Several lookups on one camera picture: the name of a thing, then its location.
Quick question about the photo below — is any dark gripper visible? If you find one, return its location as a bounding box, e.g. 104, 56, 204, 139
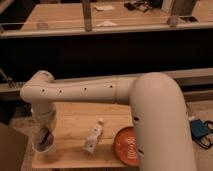
38, 131, 53, 148

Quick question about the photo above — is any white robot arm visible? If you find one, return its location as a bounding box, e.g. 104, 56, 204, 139
20, 70, 197, 171

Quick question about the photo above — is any brown cardboard box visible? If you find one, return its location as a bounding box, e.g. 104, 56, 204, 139
0, 122, 28, 171

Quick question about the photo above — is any white plastic bottle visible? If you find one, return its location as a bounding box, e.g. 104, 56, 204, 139
83, 118, 104, 154

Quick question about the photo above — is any orange ribbed plate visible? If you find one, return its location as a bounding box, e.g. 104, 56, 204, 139
113, 127, 139, 167

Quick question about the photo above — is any crumpled white tissue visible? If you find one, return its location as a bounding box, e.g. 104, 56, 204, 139
97, 20, 118, 27

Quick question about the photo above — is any white paper sheet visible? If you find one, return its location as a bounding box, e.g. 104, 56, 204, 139
94, 5, 115, 11

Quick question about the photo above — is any blue device on floor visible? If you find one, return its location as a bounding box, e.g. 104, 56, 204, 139
190, 119, 210, 138

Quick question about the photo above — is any black tool pile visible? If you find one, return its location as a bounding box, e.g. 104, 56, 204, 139
124, 0, 153, 13

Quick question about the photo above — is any metal post left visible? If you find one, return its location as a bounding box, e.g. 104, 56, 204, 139
82, 0, 92, 32

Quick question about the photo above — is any metal post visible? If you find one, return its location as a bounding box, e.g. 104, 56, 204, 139
82, 0, 92, 32
167, 0, 197, 27

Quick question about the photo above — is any metal post right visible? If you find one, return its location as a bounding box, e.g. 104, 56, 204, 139
167, 0, 197, 27

